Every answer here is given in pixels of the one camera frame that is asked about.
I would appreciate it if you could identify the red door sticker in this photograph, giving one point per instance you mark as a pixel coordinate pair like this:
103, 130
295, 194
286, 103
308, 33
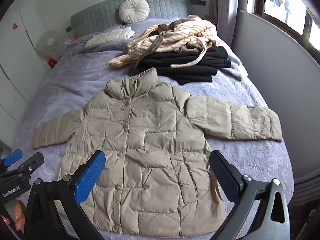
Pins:
14, 26

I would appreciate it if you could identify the light grey cloth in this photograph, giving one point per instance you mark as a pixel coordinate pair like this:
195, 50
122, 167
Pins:
237, 65

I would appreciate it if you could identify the grey curtain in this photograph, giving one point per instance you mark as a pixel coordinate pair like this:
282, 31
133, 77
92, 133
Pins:
227, 5

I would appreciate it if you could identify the round cream cushion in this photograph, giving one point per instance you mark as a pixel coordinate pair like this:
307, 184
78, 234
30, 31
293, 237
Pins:
133, 11

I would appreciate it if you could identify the white wardrobe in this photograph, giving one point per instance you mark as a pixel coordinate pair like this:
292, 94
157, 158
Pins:
15, 62

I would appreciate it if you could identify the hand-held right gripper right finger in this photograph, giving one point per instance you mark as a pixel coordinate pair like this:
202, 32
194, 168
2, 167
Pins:
223, 177

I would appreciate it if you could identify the red box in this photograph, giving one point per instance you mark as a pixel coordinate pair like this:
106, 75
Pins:
51, 63

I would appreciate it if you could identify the cream striped robe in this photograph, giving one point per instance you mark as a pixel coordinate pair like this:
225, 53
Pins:
175, 37

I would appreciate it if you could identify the grey quilted headboard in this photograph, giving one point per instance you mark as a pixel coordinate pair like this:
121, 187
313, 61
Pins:
165, 5

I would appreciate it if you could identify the window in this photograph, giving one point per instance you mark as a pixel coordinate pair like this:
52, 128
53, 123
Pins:
300, 12

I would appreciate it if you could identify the black folded clothes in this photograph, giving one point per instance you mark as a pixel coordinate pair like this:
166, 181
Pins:
190, 65

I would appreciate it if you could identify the person's left hand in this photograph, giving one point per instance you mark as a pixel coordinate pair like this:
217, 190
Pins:
19, 217

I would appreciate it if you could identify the cream quilted garment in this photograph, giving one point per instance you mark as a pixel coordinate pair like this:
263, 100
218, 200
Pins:
107, 38

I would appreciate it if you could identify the beige puffer jacket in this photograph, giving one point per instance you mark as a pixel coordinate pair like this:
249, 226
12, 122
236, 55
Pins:
150, 142

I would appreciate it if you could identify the lavender embossed blanket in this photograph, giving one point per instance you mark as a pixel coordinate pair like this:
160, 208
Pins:
75, 80

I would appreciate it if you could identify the white standing fan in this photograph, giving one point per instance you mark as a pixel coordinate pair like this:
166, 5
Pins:
48, 43

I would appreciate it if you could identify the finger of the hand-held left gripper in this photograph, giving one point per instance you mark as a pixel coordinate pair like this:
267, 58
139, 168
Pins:
12, 158
31, 162

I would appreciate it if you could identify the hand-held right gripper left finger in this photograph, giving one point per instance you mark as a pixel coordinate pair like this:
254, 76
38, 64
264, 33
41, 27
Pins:
90, 177

